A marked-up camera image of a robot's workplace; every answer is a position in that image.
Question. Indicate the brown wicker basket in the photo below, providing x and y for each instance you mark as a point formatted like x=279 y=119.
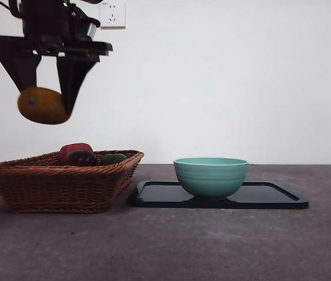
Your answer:
x=57 y=190

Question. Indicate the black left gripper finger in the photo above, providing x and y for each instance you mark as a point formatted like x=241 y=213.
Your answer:
x=22 y=70
x=72 y=79

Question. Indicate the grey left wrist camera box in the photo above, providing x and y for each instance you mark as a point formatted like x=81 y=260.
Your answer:
x=91 y=29

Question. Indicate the dark red plum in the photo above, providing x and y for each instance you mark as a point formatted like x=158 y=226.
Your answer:
x=80 y=158

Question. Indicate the teal ribbed bowl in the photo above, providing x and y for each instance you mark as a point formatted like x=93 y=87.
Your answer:
x=210 y=178

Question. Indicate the green avocado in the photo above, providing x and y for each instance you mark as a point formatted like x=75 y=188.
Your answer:
x=113 y=159

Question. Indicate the red apple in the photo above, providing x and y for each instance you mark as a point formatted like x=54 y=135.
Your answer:
x=75 y=147

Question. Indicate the dark green rectangular tray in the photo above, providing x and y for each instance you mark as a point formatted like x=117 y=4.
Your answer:
x=153 y=196

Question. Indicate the yellow-orange oval fruit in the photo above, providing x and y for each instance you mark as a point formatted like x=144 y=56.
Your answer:
x=42 y=106

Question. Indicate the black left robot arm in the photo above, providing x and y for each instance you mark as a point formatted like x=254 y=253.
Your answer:
x=37 y=6

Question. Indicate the white wall socket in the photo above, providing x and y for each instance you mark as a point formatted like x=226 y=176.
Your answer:
x=114 y=16

